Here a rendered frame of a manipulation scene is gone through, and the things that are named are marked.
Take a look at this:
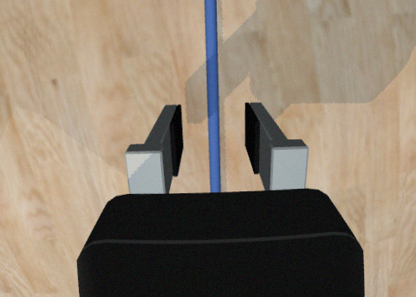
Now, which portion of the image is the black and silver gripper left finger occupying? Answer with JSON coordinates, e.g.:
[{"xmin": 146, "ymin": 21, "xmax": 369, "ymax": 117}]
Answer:
[{"xmin": 124, "ymin": 105, "xmax": 184, "ymax": 194}]

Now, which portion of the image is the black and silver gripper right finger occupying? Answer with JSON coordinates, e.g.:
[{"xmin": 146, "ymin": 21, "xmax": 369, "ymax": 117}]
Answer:
[{"xmin": 245, "ymin": 102, "xmax": 309, "ymax": 190}]

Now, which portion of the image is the blue cable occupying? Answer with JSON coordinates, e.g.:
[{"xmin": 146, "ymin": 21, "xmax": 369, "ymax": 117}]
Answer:
[{"xmin": 205, "ymin": 0, "xmax": 221, "ymax": 192}]

